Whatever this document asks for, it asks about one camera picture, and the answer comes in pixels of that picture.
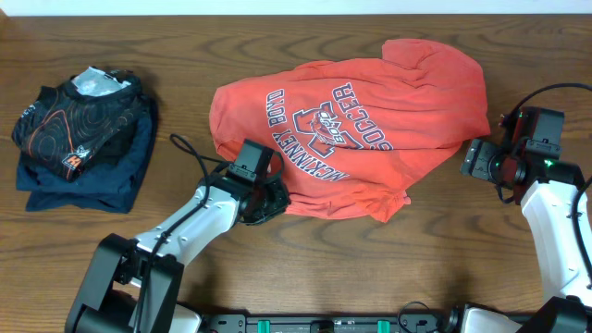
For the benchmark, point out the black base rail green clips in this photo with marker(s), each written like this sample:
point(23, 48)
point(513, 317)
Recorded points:
point(414, 317)

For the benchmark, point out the red printed t-shirt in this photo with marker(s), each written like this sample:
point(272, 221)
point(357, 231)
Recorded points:
point(356, 134)

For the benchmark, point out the black orange patterned folded shirt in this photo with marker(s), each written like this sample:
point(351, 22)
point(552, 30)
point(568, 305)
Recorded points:
point(68, 124)

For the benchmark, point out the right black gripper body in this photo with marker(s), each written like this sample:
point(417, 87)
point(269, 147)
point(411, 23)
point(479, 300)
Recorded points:
point(489, 162)

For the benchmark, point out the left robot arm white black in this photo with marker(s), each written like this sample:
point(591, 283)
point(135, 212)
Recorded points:
point(132, 285)

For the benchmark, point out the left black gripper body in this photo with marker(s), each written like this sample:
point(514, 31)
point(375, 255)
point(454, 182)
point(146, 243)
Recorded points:
point(269, 201)

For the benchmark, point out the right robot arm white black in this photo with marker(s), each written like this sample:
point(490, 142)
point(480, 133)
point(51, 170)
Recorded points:
point(551, 195)

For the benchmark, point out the navy blue folded shirt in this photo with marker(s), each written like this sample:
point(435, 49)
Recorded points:
point(109, 182)

